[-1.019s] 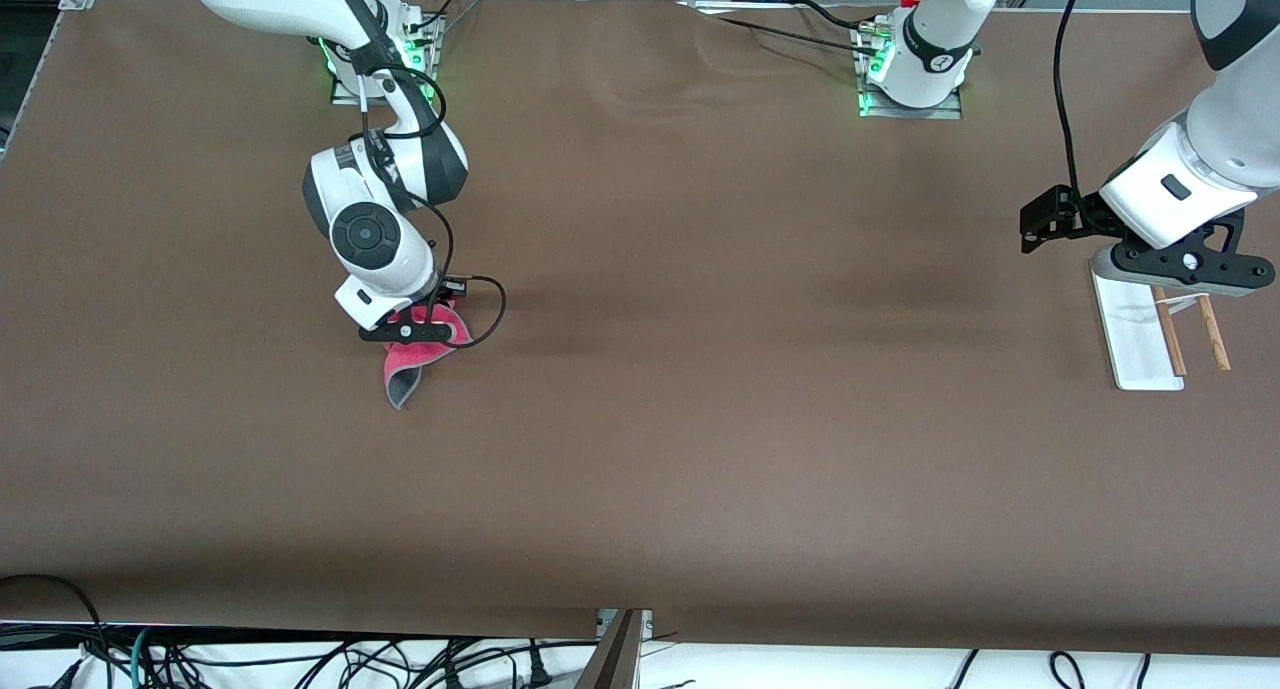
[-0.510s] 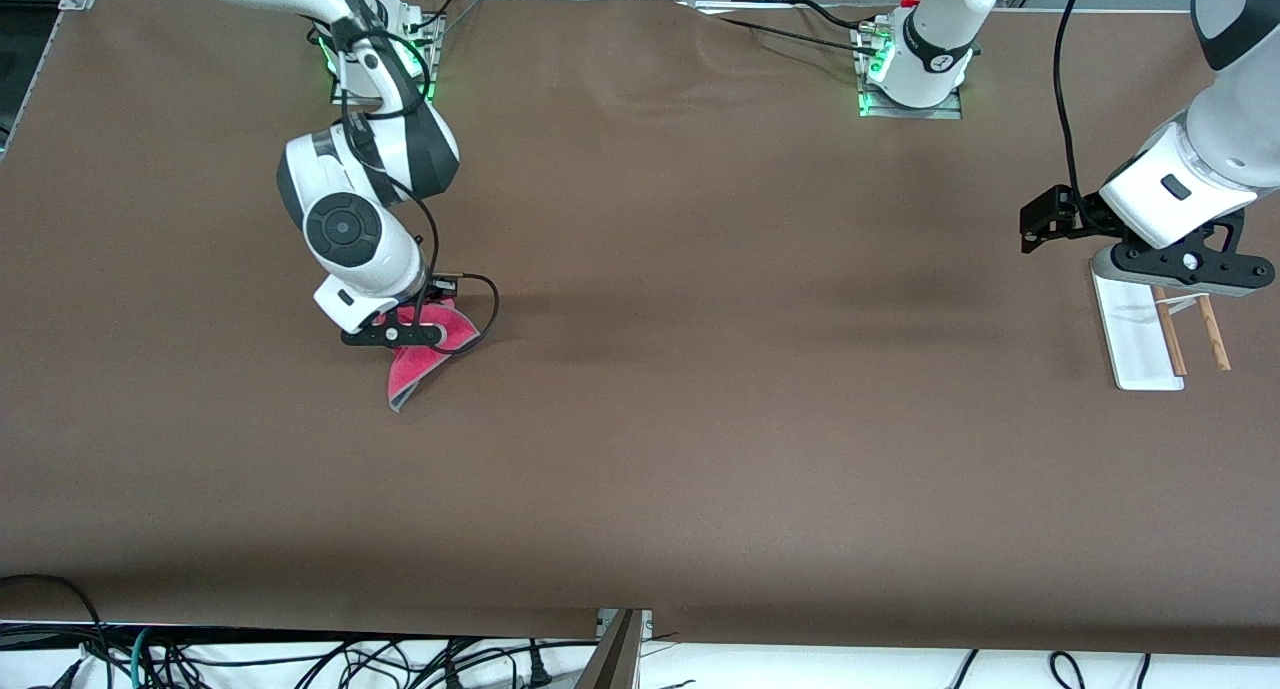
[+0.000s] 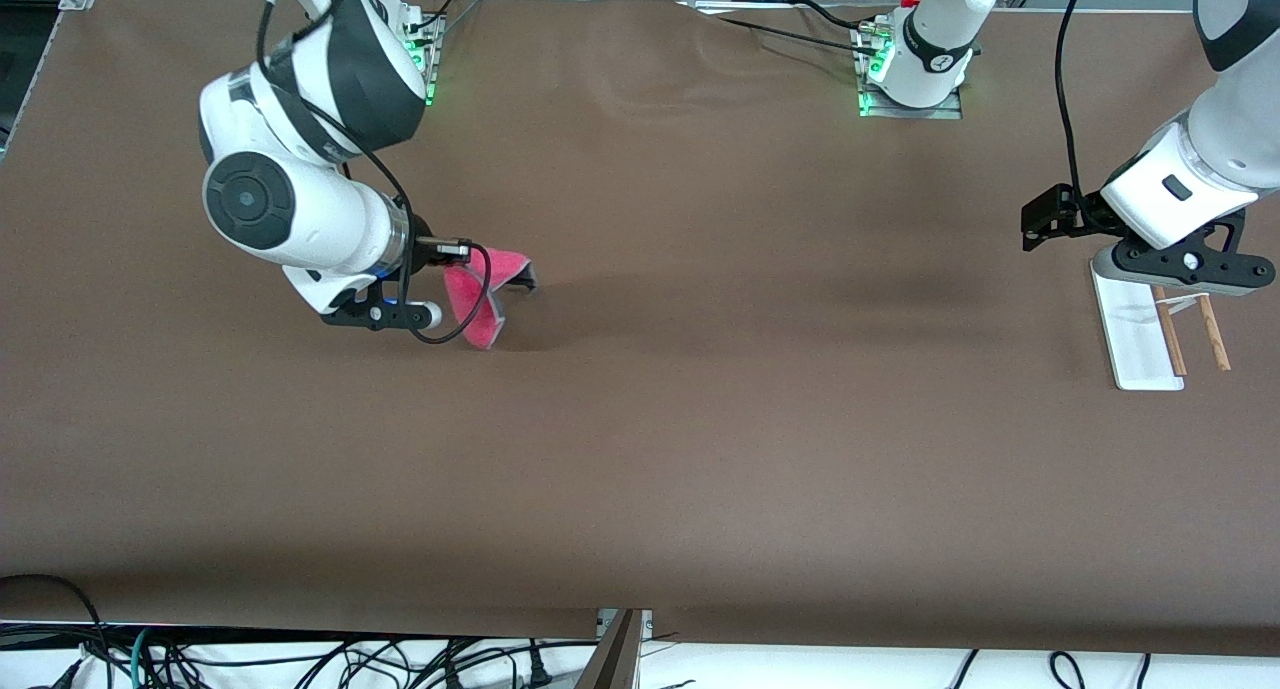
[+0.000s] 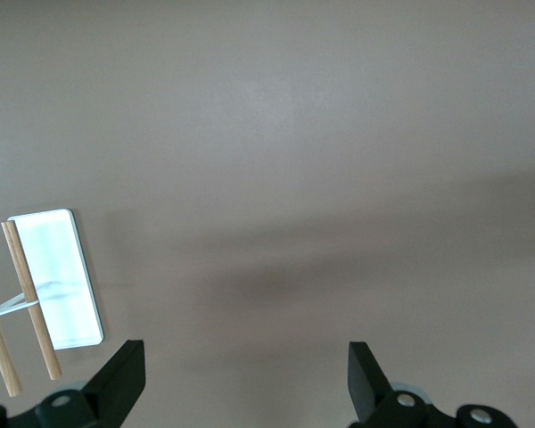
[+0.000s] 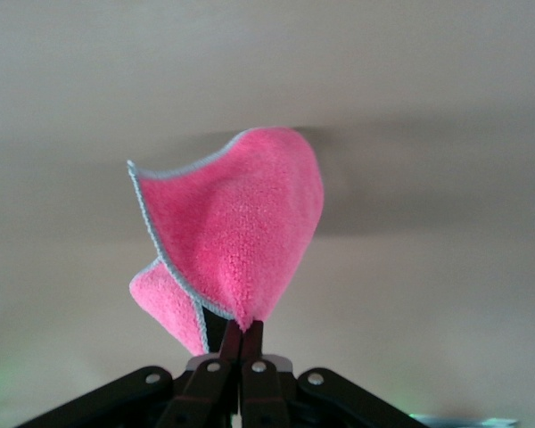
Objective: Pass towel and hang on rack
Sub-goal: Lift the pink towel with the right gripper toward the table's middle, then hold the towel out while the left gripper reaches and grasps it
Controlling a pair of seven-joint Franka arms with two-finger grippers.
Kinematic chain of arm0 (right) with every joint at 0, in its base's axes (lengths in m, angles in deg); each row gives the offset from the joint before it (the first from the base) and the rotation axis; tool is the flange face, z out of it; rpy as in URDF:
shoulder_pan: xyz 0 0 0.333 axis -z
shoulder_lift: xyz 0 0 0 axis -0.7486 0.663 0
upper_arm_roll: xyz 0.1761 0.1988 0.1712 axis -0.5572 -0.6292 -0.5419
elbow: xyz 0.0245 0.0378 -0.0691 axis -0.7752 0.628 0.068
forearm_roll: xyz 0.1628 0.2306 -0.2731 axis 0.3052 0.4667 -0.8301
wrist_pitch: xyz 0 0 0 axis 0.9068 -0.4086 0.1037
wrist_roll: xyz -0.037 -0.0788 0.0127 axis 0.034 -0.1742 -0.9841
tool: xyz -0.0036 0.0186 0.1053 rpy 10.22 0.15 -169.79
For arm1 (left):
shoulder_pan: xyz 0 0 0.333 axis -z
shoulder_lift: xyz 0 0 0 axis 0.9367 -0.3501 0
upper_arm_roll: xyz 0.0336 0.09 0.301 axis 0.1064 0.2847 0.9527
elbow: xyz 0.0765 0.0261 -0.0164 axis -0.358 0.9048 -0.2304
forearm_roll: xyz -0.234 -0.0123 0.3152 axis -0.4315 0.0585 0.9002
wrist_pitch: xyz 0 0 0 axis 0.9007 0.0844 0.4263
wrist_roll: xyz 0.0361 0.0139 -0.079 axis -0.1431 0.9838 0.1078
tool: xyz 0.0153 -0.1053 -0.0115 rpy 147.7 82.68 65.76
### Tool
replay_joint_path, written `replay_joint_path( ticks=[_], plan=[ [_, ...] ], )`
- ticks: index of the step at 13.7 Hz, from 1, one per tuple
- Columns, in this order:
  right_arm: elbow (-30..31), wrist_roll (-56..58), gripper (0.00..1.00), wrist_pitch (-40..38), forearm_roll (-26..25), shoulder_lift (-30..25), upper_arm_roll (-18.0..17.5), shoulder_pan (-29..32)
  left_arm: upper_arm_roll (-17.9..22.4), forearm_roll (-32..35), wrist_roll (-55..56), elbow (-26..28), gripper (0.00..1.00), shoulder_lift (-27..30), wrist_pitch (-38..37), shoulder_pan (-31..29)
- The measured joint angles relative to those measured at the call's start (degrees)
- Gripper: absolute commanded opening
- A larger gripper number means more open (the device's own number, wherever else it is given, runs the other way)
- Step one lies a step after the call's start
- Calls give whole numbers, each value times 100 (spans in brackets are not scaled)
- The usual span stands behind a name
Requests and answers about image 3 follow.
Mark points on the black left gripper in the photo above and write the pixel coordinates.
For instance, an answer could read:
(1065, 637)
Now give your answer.
(1086, 212)

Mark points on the white flat sheet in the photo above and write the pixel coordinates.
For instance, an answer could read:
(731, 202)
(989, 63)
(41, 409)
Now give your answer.
(750, 8)

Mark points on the aluminium profile bar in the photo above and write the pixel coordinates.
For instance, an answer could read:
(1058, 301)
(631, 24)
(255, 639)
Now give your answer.
(620, 659)

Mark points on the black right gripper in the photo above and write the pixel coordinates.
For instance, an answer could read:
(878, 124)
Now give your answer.
(422, 253)

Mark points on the pink towel with grey edge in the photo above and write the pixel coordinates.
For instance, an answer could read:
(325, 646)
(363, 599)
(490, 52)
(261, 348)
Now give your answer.
(468, 304)

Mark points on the white rectangular tray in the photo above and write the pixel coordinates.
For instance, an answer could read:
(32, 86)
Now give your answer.
(1135, 339)

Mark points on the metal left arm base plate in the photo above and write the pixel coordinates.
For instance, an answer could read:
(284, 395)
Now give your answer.
(950, 109)

